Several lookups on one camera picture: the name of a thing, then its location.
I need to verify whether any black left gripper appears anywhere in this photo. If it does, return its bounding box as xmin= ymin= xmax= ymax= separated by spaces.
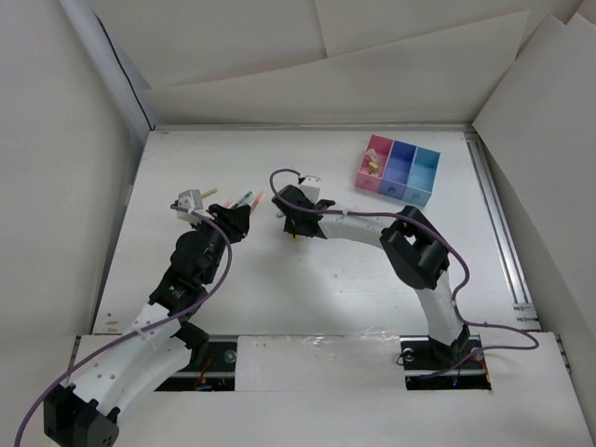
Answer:
xmin=189 ymin=204 xmax=249 ymax=285

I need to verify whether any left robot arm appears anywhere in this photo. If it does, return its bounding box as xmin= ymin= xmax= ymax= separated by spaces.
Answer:
xmin=43 ymin=201 xmax=251 ymax=446

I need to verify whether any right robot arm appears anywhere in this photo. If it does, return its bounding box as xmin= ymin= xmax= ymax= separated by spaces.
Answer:
xmin=272 ymin=185 xmax=469 ymax=367

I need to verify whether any green cap gel pen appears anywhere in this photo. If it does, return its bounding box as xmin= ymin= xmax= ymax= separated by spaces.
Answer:
xmin=232 ymin=191 xmax=253 ymax=209

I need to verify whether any orange highlighter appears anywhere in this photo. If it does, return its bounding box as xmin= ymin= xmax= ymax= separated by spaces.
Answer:
xmin=251 ymin=191 xmax=264 ymax=212

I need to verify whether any yellow highlighter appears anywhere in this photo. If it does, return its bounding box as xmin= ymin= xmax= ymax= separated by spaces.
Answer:
xmin=202 ymin=188 xmax=218 ymax=197

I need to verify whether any purple drawer box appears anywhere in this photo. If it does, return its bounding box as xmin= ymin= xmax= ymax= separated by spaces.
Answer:
xmin=379 ymin=141 xmax=416 ymax=199

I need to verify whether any pink drawer box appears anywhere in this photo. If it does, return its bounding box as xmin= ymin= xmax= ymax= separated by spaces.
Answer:
xmin=355 ymin=135 xmax=394 ymax=193

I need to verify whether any light blue drawer box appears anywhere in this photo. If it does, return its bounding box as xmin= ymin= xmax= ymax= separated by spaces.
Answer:
xmin=403 ymin=147 xmax=440 ymax=208

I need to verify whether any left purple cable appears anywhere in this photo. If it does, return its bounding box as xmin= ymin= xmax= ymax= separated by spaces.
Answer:
xmin=13 ymin=203 xmax=234 ymax=447

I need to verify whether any purple cable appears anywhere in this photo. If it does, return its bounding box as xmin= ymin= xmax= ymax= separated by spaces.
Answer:
xmin=13 ymin=203 xmax=234 ymax=447
xmin=268 ymin=168 xmax=541 ymax=378

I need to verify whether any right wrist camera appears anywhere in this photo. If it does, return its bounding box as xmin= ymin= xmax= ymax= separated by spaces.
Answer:
xmin=298 ymin=175 xmax=321 ymax=203

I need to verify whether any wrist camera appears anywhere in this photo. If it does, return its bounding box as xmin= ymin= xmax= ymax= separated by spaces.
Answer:
xmin=172 ymin=189 xmax=203 ymax=219
xmin=298 ymin=175 xmax=321 ymax=203

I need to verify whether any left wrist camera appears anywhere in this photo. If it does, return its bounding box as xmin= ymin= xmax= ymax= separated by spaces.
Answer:
xmin=172 ymin=189 xmax=203 ymax=219

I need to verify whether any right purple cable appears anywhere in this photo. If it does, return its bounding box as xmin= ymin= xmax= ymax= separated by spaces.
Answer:
xmin=268 ymin=168 xmax=541 ymax=378

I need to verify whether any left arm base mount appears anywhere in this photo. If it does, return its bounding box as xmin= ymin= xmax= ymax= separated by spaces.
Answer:
xmin=156 ymin=337 xmax=237 ymax=392

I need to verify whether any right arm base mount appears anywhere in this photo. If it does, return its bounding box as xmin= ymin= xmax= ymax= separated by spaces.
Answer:
xmin=396 ymin=337 xmax=492 ymax=391

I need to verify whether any aluminium rail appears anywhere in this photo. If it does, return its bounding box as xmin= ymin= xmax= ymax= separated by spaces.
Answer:
xmin=464 ymin=132 xmax=542 ymax=332

